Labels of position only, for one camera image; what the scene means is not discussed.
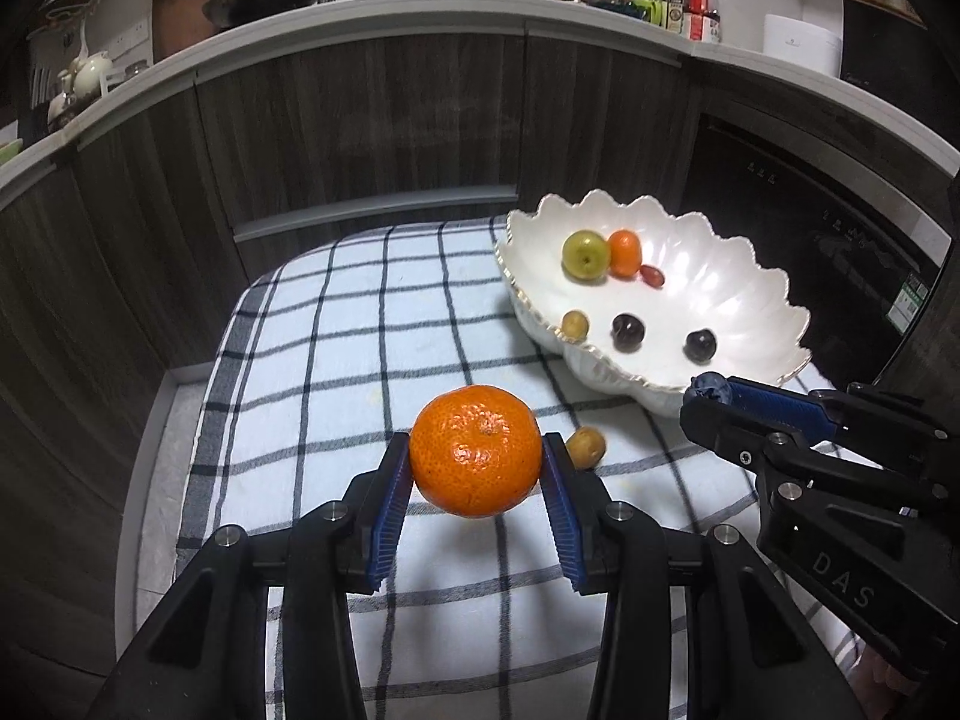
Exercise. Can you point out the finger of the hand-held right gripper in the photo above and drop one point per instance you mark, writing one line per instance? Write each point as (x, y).
(739, 436)
(780, 405)

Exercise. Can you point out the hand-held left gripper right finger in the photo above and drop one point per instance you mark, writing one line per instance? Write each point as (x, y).
(559, 510)

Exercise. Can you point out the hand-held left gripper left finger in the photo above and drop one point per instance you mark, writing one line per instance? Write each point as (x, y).
(390, 510)

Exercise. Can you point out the dark blue blueberry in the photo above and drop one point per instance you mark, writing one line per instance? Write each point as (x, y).
(709, 388)

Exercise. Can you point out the orange mandarin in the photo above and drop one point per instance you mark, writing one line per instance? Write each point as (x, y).
(476, 450)

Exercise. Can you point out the white scalloped bowl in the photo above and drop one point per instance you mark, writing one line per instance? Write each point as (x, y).
(750, 292)

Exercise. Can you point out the small orange kumquat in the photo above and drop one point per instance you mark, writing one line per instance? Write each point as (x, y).
(625, 251)

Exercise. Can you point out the green round fruit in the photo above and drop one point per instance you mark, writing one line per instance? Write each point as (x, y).
(585, 255)

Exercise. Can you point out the person's right hand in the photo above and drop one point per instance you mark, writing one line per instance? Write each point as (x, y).
(874, 675)

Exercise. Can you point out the brown small fruit on cloth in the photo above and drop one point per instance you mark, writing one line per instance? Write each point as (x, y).
(586, 446)

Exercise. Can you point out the dark purple grape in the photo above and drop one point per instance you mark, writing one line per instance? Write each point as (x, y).
(700, 345)
(628, 331)

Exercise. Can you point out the blue checked white cloth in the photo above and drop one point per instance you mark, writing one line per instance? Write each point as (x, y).
(337, 360)

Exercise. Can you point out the green label sticker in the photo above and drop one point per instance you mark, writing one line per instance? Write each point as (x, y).
(910, 304)

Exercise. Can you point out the black built-in dishwasher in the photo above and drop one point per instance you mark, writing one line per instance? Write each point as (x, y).
(750, 240)

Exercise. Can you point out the red grape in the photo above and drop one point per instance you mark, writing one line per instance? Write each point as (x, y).
(651, 276)

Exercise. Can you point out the yellow-green grape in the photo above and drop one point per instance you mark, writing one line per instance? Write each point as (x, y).
(575, 324)

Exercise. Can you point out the dark wood cabinet door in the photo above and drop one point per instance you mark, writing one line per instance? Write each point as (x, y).
(142, 240)
(37, 352)
(360, 127)
(600, 127)

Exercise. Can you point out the white round appliance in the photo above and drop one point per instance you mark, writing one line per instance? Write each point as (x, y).
(799, 45)

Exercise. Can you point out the black flat appliance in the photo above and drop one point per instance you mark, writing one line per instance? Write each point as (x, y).
(874, 49)

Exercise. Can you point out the red label bottle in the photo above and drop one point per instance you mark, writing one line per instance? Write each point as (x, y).
(703, 11)

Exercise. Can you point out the green kitchen object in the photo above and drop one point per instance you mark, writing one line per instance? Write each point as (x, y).
(651, 11)

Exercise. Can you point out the dark sauce bottle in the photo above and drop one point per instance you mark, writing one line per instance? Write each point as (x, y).
(676, 4)

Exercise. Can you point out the grey countertop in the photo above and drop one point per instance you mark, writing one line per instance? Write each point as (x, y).
(450, 6)

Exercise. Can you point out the white teapot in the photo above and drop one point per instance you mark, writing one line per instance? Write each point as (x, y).
(91, 73)

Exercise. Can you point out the brown cutting board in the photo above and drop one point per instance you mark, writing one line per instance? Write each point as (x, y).
(180, 22)

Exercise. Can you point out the metal dish rack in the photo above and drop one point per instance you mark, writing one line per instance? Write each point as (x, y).
(45, 41)

